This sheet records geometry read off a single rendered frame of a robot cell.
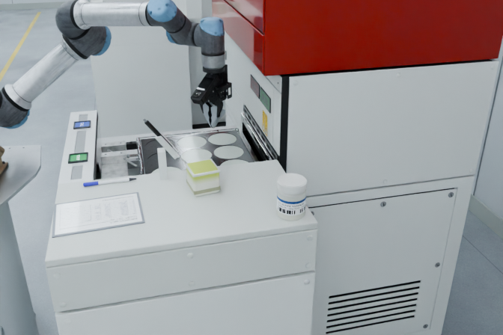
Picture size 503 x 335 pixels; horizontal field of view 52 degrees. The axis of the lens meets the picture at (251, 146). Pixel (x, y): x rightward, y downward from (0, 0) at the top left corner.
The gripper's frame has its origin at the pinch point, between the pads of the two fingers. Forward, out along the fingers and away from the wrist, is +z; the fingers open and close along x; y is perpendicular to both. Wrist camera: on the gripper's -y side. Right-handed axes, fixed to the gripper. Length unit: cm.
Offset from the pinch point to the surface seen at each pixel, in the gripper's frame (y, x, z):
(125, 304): -65, -27, 16
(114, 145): -20.8, 25.4, 6.4
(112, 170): -30.3, 16.2, 9.3
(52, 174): 49, 180, 97
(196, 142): -1.7, 5.6, 7.3
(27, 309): -49, 54, 73
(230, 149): 0.5, -7.8, 7.3
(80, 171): -45.1, 11.7, 1.7
